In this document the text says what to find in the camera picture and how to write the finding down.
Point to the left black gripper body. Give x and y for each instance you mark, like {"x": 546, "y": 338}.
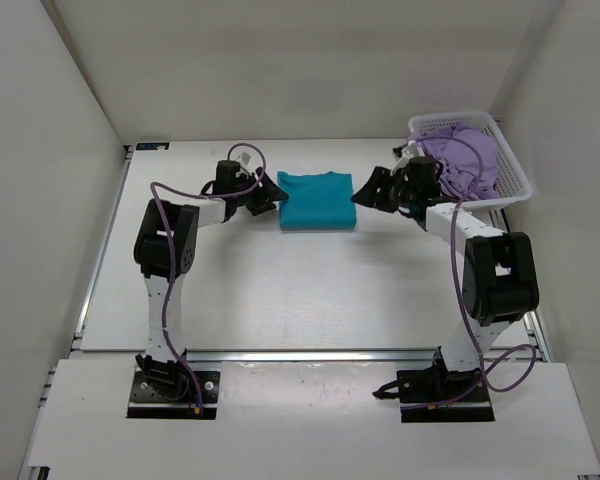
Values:
{"x": 245, "y": 183}

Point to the teal t shirt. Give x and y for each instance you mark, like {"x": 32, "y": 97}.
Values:
{"x": 317, "y": 202}

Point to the purple t shirt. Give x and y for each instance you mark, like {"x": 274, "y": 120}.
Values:
{"x": 453, "y": 146}

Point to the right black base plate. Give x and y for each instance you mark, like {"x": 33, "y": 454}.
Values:
{"x": 445, "y": 407}

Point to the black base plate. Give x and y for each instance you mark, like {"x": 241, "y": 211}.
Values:
{"x": 445, "y": 407}
{"x": 146, "y": 402}

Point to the aluminium rail front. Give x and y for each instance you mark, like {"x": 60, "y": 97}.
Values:
{"x": 312, "y": 356}

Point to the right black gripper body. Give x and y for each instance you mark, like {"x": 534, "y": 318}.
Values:
{"x": 407, "y": 193}

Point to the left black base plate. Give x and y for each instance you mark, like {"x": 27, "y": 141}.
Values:
{"x": 146, "y": 402}

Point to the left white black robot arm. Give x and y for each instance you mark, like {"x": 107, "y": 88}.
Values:
{"x": 165, "y": 250}

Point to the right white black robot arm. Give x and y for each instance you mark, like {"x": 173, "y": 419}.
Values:
{"x": 493, "y": 273}

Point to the blue label sticker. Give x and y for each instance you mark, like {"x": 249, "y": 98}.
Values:
{"x": 152, "y": 146}

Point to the white plastic basket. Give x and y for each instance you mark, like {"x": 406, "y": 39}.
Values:
{"x": 512, "y": 184}

